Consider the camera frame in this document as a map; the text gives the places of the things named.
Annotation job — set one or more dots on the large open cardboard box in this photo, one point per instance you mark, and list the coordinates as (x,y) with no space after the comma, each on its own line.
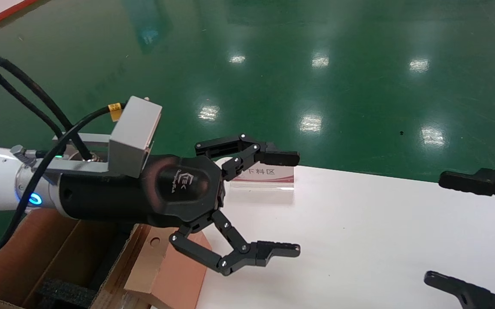
(16,249)

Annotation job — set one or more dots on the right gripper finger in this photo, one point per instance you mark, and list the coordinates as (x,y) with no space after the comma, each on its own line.
(466,181)
(466,292)

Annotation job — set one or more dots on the small cardboard box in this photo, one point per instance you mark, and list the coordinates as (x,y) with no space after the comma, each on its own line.
(166,274)

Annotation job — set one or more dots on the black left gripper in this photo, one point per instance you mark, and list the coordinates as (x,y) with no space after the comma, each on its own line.
(114,197)

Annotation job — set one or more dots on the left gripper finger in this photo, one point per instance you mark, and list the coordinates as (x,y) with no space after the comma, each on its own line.
(273,249)
(273,157)

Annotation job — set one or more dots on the acrylic sign with Chinese text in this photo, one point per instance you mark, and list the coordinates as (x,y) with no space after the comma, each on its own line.
(269,177)

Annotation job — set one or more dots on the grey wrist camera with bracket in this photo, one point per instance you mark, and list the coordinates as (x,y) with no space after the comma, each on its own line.
(134,133)

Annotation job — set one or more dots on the black foam padding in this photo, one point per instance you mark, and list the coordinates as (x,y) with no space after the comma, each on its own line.
(65,294)

